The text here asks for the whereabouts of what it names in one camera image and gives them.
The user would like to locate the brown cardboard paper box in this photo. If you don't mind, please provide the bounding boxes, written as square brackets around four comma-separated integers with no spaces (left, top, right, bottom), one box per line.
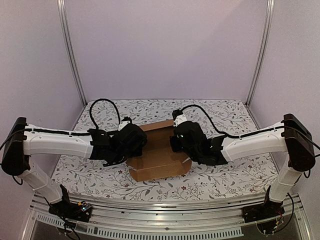
[126,119,192,182]

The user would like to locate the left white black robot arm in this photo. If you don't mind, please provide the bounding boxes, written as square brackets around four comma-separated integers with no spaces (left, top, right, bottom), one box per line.
[0,117,148,217]

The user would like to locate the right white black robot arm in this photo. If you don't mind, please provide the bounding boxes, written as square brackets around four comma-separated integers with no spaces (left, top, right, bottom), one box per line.
[170,110,316,218]

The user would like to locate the floral patterned table mat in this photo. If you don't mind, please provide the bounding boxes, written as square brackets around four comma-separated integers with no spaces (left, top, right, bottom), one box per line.
[52,99,278,202]

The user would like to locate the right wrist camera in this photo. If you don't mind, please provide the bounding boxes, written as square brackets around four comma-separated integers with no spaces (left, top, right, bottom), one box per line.
[172,109,187,127]

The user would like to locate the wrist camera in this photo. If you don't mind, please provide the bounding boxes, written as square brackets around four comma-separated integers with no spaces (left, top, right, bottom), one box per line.
[118,116,132,131]
[172,109,187,127]

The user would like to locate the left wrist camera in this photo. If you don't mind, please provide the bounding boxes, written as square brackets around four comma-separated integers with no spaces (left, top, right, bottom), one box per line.
[118,116,132,131]

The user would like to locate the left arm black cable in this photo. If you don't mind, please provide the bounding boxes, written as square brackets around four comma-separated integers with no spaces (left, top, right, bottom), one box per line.
[88,98,121,131]

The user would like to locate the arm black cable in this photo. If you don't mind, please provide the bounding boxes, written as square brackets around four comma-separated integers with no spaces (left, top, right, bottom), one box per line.
[88,98,121,131]
[174,103,320,158]

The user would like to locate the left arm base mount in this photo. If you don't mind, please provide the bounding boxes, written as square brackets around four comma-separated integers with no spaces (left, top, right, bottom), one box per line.
[48,199,93,223]

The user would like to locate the aluminium front rail frame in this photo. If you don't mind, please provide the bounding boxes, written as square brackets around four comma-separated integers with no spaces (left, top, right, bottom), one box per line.
[21,192,313,240]

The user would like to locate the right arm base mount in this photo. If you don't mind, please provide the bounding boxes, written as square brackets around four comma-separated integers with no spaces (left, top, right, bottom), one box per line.
[241,201,285,223]

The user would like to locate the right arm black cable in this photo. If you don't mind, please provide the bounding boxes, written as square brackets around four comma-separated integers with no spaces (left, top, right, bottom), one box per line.
[174,103,320,158]

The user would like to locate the left aluminium corner post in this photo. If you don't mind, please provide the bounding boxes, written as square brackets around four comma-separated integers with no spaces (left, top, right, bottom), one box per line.
[56,0,88,106]

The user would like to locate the aluminium corner post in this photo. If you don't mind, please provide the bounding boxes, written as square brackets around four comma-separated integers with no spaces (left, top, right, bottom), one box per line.
[56,0,88,106]
[246,0,275,106]

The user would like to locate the right aluminium corner post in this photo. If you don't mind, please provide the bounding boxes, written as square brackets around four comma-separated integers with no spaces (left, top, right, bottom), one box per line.
[246,0,275,106]

